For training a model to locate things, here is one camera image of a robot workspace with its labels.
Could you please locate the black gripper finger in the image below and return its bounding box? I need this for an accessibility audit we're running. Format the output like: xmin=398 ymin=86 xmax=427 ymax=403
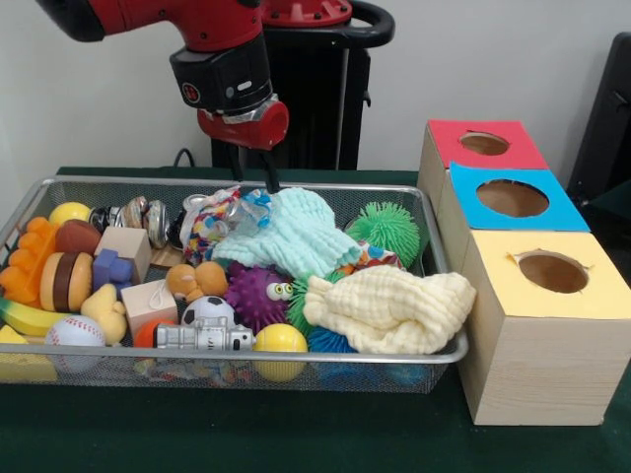
xmin=228 ymin=144 xmax=246 ymax=182
xmin=258 ymin=146 xmax=282 ymax=195

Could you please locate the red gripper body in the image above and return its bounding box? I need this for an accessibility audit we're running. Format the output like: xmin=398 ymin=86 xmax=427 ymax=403
xmin=196 ymin=96 xmax=291 ymax=153

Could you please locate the clear bottle with blue label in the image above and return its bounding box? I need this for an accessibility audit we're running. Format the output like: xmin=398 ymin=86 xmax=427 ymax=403
xmin=221 ymin=189 xmax=275 ymax=236

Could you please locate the mint green cloth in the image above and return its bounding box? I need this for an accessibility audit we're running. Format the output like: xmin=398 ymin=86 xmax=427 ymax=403
xmin=212 ymin=187 xmax=364 ymax=280

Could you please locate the crushed silver can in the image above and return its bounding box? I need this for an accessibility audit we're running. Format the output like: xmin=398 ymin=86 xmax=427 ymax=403
xmin=91 ymin=194 xmax=151 ymax=235

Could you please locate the green fuzzy toy with eyes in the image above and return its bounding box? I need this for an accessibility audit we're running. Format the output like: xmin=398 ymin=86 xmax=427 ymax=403
xmin=345 ymin=201 xmax=422 ymax=269

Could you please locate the pale yellow cloth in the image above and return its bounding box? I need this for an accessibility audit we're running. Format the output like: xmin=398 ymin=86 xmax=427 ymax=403
xmin=303 ymin=263 xmax=477 ymax=356

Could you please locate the clear mesh bin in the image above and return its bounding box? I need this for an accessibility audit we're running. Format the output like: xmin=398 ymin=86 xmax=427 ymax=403
xmin=0 ymin=175 xmax=470 ymax=395

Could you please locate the wooden box with three holes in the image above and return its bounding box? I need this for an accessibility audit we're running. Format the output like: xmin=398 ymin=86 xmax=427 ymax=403
xmin=417 ymin=119 xmax=631 ymax=427

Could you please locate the white multicoloured printed packet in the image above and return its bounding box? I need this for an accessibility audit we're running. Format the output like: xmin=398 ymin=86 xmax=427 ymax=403
xmin=180 ymin=187 xmax=240 ymax=265

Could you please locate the orange plush toy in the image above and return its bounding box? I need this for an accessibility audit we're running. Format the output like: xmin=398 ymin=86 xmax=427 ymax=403
xmin=165 ymin=260 xmax=230 ymax=304

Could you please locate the purple fuzzy toy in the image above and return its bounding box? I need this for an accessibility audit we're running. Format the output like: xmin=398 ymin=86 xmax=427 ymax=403
xmin=225 ymin=262 xmax=295 ymax=336

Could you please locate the multicoloured toy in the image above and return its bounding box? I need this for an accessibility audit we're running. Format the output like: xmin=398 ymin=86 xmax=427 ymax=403
xmin=340 ymin=241 xmax=405 ymax=275

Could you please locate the tan wooden cube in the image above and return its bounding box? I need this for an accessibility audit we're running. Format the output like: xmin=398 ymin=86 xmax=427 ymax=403
xmin=95 ymin=227 xmax=154 ymax=285

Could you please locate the small green spiky toy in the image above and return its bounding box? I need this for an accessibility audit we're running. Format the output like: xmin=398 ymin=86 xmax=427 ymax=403
xmin=286 ymin=274 xmax=341 ymax=338

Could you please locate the small soccer ball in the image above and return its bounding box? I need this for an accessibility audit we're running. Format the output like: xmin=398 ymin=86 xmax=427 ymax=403
xmin=182 ymin=296 xmax=238 ymax=328

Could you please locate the purple block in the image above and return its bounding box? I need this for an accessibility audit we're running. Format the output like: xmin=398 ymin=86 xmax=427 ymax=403
xmin=92 ymin=248 xmax=138 ymax=293

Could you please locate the small wooden block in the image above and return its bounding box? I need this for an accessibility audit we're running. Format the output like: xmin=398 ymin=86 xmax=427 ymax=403
xmin=119 ymin=280 xmax=179 ymax=336

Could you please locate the small yellow ball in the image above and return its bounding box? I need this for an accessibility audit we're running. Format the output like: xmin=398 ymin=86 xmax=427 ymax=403
xmin=48 ymin=201 xmax=95 ymax=228

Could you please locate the brown toy football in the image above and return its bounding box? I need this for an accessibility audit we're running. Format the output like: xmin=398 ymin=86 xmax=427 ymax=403
xmin=53 ymin=220 xmax=104 ymax=258

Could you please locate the silver robot toy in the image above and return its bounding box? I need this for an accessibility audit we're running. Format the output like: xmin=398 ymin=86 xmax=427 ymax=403
xmin=155 ymin=317 xmax=256 ymax=353

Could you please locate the blue spiky ball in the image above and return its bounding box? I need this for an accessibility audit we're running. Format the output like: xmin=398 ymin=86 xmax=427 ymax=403
xmin=306 ymin=327 xmax=358 ymax=356

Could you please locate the small red ball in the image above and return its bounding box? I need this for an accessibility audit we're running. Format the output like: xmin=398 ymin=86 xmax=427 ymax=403
xmin=134 ymin=319 xmax=164 ymax=349

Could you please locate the yellow duck toy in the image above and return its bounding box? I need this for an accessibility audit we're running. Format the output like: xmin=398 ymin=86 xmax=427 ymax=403
xmin=80 ymin=282 xmax=130 ymax=348

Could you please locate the toy hamburger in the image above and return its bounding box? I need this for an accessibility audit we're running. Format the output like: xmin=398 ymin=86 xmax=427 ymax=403
xmin=38 ymin=251 xmax=98 ymax=313

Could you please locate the white baseball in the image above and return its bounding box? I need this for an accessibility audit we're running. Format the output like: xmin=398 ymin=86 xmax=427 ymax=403
xmin=46 ymin=315 xmax=107 ymax=375

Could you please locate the orange spiky toy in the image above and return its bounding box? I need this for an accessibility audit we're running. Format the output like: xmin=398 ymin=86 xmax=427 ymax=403
xmin=0 ymin=217 xmax=56 ymax=304

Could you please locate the yellow toy banana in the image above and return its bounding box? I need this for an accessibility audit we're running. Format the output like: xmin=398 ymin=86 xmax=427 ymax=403
xmin=0 ymin=295 xmax=68 ymax=338

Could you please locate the yellow block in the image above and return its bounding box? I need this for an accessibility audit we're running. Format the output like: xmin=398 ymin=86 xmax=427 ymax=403
xmin=0 ymin=327 xmax=60 ymax=385

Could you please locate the black chair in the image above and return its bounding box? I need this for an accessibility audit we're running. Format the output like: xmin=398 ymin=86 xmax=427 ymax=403
xmin=567 ymin=33 xmax=631 ymax=247

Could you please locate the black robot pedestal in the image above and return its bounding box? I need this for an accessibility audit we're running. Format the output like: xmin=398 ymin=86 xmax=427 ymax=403
xmin=212 ymin=0 xmax=396 ymax=170

